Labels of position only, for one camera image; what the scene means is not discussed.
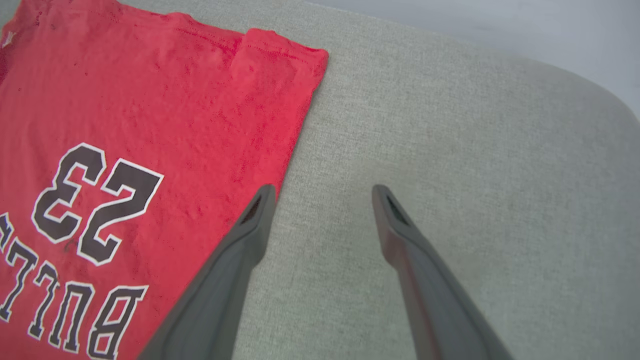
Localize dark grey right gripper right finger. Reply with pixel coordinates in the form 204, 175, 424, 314
372, 184, 514, 360

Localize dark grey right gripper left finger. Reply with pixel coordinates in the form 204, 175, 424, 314
137, 184, 277, 360

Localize red basketball jersey number 23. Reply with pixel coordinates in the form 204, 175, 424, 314
0, 0, 330, 360

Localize grey fabric sofa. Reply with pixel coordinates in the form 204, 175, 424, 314
0, 0, 640, 360

